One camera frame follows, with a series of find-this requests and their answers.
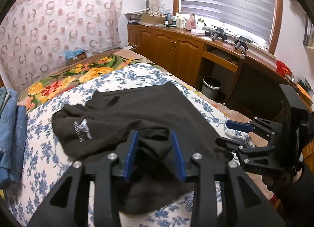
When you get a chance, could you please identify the blue floral white quilt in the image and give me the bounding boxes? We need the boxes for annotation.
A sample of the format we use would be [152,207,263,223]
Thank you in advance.
[5,63,253,226]

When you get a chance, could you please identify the wooden sideboard cabinet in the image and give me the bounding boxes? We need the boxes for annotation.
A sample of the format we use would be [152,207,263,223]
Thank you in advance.
[127,22,314,110]

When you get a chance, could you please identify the stack of folded jeans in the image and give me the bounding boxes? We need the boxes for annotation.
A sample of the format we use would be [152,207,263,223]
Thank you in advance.
[1,88,27,190]

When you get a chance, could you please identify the colourful floral blanket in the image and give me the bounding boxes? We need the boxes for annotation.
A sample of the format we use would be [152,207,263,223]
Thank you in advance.
[17,49,231,117]

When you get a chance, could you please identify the pink bottle on counter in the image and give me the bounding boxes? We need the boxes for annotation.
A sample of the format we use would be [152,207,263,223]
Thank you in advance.
[186,14,197,31]

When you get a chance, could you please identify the red plastic basket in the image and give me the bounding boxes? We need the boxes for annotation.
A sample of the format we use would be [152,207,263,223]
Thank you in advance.
[276,60,292,78]

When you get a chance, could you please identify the open cardboard box on counter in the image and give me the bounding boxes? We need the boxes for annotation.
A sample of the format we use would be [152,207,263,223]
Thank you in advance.
[141,14,166,25]

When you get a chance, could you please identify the black gripper tool on counter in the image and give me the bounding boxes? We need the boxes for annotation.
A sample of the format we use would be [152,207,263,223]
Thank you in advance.
[203,27,228,42]

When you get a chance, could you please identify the black pants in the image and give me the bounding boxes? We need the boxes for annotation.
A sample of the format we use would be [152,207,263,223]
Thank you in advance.
[52,82,233,215]

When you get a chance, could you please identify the cardboard box with blue cloth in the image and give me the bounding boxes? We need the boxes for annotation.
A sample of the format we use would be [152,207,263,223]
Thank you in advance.
[65,49,87,65]

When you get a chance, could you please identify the grey waste bin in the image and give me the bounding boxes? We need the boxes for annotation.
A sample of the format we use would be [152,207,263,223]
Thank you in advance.
[201,77,222,100]

